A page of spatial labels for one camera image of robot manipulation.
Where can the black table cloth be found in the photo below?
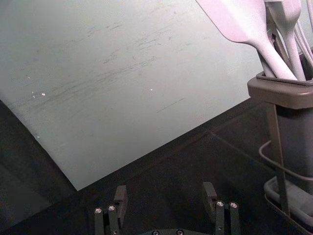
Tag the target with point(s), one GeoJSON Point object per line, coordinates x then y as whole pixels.
{"type": "Point", "coordinates": [171, 171]}

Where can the grey flat spatula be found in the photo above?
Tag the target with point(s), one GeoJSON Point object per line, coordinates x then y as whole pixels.
{"type": "Point", "coordinates": [232, 22]}

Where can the grey utensil holder cup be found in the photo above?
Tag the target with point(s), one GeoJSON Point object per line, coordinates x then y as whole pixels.
{"type": "Point", "coordinates": [298, 137]}

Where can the black rack with steel bars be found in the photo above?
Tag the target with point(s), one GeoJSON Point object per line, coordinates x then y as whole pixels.
{"type": "Point", "coordinates": [280, 171]}

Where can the plain pale wall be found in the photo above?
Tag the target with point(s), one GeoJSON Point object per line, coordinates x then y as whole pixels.
{"type": "Point", "coordinates": [97, 73]}

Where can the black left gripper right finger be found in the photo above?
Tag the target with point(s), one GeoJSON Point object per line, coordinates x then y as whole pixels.
{"type": "Point", "coordinates": [209, 195]}

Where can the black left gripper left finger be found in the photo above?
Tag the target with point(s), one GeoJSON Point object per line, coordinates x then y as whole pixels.
{"type": "Point", "coordinates": [121, 198]}

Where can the grey drip tray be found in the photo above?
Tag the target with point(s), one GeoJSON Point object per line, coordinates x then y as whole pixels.
{"type": "Point", "coordinates": [298, 193]}

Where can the grey kitchen tongs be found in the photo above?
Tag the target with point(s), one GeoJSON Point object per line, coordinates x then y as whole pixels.
{"type": "Point", "coordinates": [275, 36]}

